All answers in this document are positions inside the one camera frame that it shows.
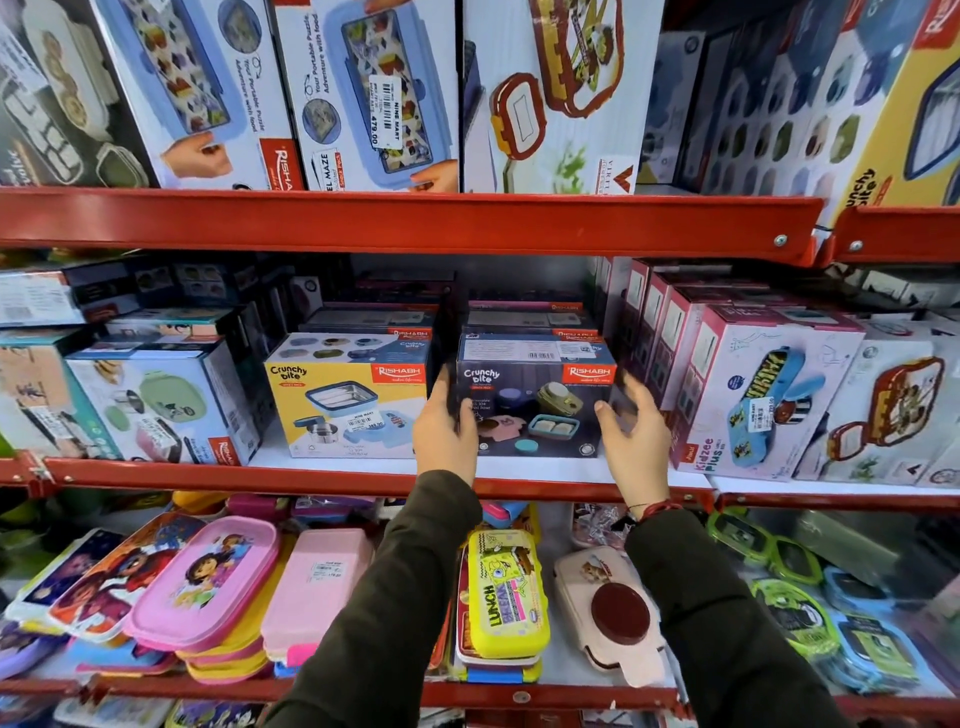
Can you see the person's right hand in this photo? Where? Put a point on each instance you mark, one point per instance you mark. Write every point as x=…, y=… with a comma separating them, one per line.
x=641, y=457

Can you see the person's left hand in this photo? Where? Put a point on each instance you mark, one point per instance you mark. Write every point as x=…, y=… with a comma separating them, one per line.
x=442, y=442

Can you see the person's left fingers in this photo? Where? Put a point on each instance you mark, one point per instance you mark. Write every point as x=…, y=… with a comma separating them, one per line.
x=441, y=397

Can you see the person's right thumb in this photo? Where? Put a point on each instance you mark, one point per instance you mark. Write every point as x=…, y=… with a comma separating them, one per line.
x=611, y=420

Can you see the dark navy lunch box carton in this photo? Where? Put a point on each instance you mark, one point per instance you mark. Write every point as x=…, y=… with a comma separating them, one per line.
x=536, y=397

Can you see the person's right forearm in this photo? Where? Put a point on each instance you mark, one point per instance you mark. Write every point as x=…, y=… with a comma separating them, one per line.
x=720, y=630

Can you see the person's left forearm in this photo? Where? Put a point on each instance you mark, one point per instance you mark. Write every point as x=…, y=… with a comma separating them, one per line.
x=390, y=600

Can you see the stack of cartons red label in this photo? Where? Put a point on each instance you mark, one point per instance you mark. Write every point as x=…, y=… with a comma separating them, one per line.
x=371, y=319

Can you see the clear plastic bag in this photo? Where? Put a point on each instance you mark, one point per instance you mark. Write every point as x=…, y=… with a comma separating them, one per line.
x=600, y=525

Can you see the pink white pencil box carton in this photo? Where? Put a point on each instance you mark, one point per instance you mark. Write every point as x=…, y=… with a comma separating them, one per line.
x=679, y=330
x=624, y=300
x=765, y=390
x=651, y=307

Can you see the stack of dark cartons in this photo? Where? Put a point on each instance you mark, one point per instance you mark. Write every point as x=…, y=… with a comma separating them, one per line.
x=529, y=311

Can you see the red metal shelf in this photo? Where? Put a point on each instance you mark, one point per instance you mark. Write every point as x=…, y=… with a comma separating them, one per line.
x=892, y=234
x=330, y=480
x=840, y=499
x=390, y=225
x=562, y=697

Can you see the beige lunch box maroon disc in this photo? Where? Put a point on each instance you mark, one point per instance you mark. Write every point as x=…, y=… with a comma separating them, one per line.
x=611, y=607

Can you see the green rimmed lunch box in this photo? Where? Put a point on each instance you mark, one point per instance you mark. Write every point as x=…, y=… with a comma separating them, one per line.
x=757, y=544

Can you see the yellow cartoon lunch box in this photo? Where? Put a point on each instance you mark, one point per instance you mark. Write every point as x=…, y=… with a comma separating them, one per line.
x=508, y=592

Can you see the plain pink lunch box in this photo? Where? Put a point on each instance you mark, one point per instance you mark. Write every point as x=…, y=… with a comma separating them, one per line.
x=319, y=592

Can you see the green lid cartoon lunch box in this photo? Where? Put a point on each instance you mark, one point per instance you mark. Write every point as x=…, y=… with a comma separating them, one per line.
x=795, y=615

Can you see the white carton green lunch box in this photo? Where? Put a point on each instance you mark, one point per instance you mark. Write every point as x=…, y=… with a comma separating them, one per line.
x=161, y=405

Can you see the flat white cartoon carton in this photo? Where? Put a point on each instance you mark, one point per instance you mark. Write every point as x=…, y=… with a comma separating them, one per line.
x=169, y=324

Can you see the small blue lunch box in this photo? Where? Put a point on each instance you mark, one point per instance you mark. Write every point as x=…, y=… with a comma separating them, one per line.
x=855, y=589

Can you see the pink cartoon lid lunch box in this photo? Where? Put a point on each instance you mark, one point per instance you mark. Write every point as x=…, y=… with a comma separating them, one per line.
x=202, y=581

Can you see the blue puzzle lunch box carton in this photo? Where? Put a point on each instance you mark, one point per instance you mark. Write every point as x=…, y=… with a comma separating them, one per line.
x=191, y=82
x=371, y=90

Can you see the grey dark carton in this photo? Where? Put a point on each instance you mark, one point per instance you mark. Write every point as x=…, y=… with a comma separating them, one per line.
x=670, y=105

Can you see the large white carton brown lunch box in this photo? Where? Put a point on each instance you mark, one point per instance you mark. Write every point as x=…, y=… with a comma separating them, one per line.
x=559, y=90

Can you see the blue lunch box green lid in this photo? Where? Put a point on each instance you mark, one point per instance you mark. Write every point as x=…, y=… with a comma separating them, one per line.
x=874, y=649

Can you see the large dark blue carton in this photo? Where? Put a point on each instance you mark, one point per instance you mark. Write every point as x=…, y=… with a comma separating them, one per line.
x=787, y=97

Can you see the red cartoon lid lunch box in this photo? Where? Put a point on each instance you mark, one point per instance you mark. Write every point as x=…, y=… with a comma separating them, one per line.
x=112, y=577

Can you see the teal lunch box carton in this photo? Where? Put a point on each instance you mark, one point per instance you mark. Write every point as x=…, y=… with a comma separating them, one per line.
x=37, y=397

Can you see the grey carton white label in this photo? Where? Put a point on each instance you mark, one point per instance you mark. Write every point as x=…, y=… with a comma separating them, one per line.
x=45, y=296

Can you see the white cartoon lid lunch box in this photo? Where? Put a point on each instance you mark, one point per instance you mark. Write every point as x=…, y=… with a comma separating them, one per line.
x=60, y=570

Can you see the large yellow lunch box carton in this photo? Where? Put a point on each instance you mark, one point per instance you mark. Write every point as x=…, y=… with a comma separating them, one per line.
x=911, y=127

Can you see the black carton cream lunch box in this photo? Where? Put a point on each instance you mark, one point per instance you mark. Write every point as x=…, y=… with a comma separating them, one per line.
x=64, y=97

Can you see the purple lunch box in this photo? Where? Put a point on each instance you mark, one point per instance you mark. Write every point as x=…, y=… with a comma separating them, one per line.
x=22, y=649

